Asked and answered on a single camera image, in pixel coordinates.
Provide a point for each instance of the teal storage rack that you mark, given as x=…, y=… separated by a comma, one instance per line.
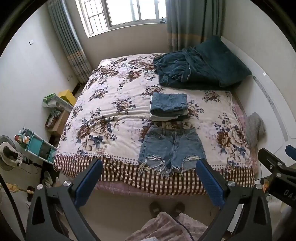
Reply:
x=38, y=144

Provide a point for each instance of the folded dark pants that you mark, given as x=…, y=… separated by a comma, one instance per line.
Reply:
x=185, y=114

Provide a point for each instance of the bed with floral cover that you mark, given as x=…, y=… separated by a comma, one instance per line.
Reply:
x=111, y=111

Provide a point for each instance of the white plastic bin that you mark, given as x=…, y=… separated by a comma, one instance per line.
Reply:
x=59, y=105

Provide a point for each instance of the frayed denim shorts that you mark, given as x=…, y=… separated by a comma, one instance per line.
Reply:
x=172, y=146

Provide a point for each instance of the folded blue jeans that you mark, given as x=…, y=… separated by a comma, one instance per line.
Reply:
x=170, y=100

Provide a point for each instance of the white headboard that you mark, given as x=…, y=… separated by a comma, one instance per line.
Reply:
x=266, y=92

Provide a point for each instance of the grey knitted garment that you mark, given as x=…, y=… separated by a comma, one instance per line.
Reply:
x=254, y=129

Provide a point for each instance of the white floor fan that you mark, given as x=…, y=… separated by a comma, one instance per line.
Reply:
x=8, y=154

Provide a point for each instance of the cardboard box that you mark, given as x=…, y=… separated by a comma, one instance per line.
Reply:
x=59, y=121

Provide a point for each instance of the grey striped curtain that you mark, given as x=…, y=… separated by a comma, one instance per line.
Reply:
x=69, y=39
x=192, y=23

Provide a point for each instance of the pair of pale slippers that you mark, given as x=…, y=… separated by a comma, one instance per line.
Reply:
x=49, y=178

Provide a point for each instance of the green packet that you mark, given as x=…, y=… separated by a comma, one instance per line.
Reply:
x=49, y=97

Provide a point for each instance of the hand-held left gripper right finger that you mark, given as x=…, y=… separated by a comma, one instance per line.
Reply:
x=210, y=185

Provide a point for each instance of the dark teal blanket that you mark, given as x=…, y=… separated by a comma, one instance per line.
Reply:
x=201, y=67

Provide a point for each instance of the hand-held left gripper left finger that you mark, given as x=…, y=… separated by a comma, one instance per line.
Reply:
x=89, y=183

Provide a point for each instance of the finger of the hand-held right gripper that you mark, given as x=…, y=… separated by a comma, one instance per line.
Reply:
x=269, y=158
x=291, y=151

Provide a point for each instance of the person's brown shoe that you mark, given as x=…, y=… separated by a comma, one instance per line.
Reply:
x=155, y=208
x=179, y=208

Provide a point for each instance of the person's pink pajama legs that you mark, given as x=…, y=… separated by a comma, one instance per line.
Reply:
x=161, y=228

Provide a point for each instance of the small object on windowsill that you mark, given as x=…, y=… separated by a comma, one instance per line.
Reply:
x=163, y=20

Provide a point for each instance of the yellow box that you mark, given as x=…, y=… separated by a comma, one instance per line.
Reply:
x=67, y=96

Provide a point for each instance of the folded cream pants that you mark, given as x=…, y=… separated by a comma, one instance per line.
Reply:
x=161, y=117

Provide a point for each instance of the barred window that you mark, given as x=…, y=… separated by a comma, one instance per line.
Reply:
x=120, y=12

